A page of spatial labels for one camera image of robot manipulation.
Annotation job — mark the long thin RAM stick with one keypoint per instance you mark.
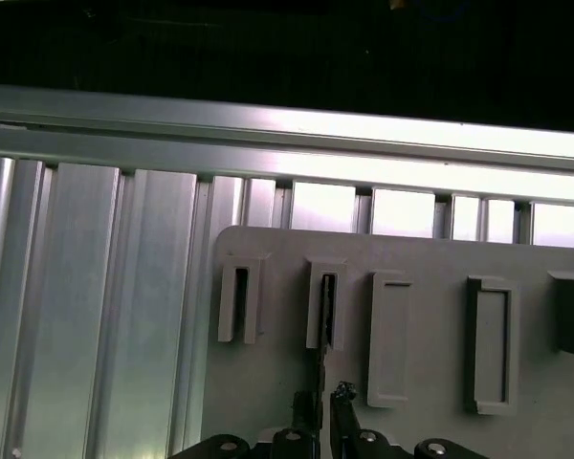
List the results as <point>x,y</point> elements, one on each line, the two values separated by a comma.
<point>325,311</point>

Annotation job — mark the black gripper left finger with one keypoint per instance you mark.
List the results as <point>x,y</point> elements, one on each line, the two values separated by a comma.
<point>284,447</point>

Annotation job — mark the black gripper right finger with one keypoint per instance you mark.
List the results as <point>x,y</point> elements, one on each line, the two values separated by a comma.
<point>344,430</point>

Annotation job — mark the grey parts rack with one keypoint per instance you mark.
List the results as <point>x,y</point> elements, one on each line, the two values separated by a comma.
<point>435,363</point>

